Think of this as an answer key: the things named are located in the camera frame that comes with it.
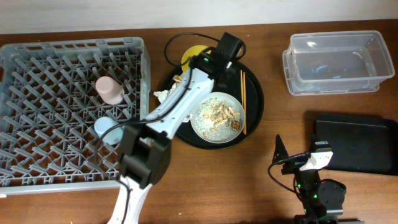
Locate gold foil wrapper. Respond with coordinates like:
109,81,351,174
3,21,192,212
172,75,183,86

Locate wooden chopstick left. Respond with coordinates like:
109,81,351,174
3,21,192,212
240,70,245,130

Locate black bin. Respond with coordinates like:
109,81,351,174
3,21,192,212
314,114,397,176

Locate grey plate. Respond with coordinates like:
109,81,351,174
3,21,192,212
190,92,246,144

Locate yellow bowl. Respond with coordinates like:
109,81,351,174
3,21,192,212
181,45,207,73

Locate round black tray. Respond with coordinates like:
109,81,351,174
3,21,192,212
175,62,264,150

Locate wooden chopstick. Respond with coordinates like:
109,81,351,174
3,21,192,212
242,72,248,135
240,70,245,130

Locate grey dishwasher rack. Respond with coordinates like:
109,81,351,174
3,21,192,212
1,37,150,197

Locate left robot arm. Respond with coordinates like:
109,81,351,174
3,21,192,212
109,45,244,223

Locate clear plastic bin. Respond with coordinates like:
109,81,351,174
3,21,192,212
282,30,395,96

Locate crumpled white napkin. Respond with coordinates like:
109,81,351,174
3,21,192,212
153,88,193,123

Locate wooden chopstick right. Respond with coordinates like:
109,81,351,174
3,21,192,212
242,72,248,135

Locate food scraps on plate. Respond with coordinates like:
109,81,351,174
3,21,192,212
197,98,242,141

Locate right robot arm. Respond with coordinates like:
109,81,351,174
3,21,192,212
267,134,346,223

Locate pink plastic cup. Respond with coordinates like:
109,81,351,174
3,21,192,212
95,76,124,105

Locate light blue plastic cup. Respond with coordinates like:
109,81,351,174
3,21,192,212
94,116,124,145

